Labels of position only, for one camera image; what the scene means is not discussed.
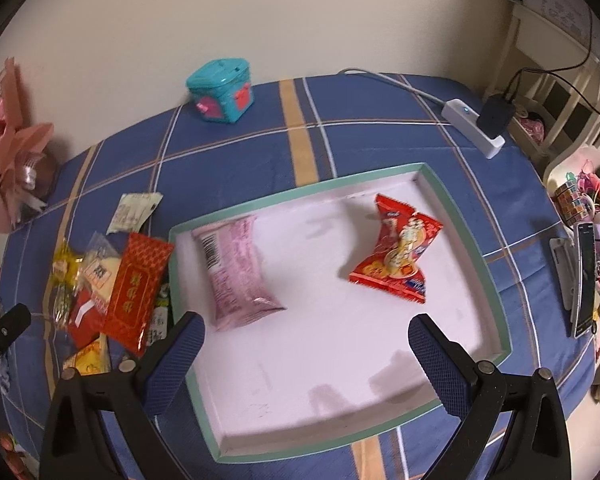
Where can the pink artificial flower trinkets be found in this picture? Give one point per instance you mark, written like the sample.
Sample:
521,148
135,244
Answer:
597,185

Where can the clear round pastry packet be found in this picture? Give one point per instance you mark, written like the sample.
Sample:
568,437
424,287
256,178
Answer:
100,272

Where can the white shelf unit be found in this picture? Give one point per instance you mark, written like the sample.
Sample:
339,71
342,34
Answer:
517,35

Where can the pink snack packet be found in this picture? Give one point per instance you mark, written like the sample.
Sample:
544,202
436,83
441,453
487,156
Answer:
235,270

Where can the red gold-patterned packet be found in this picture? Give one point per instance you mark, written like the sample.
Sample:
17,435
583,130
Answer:
132,295

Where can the white phone stand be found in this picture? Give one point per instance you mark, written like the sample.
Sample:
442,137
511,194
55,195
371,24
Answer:
562,275

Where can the white shallow box teal rim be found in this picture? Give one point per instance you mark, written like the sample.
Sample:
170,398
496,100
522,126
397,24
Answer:
330,335

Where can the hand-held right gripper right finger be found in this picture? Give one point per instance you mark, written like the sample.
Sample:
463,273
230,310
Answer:
436,360

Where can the black charger adapter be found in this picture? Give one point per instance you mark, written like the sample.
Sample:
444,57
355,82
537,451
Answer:
495,115

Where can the red packet white mark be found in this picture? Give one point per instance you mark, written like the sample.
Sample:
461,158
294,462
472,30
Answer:
85,317

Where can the teal house-shaped box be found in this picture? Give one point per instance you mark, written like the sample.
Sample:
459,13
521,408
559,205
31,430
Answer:
220,90

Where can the white green-print snack packet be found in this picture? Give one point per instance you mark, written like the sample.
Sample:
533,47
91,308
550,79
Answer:
130,212

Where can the pink flower bouquet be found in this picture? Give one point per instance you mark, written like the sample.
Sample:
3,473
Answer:
10,160

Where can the patterned cup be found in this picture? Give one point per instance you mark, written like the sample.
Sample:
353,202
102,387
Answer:
570,200

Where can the blue plaid tablecloth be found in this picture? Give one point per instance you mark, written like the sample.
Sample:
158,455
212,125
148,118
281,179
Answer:
380,125

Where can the yellow roll cake packet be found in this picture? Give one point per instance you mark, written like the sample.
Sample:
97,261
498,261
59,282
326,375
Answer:
90,360

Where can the red cartoon snack packet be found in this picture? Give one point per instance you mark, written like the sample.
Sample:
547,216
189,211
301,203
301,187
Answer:
395,255

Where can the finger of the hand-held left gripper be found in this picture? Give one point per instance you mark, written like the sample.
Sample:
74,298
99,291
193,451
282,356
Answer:
5,325

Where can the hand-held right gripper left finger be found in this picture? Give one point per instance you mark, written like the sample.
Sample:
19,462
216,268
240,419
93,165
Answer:
176,360

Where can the green snack packet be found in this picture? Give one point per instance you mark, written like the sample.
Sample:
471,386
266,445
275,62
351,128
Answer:
159,320

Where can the black smartphone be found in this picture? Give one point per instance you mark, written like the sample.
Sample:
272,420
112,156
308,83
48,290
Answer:
584,280

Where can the white power strip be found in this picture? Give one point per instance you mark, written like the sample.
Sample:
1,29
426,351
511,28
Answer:
462,112

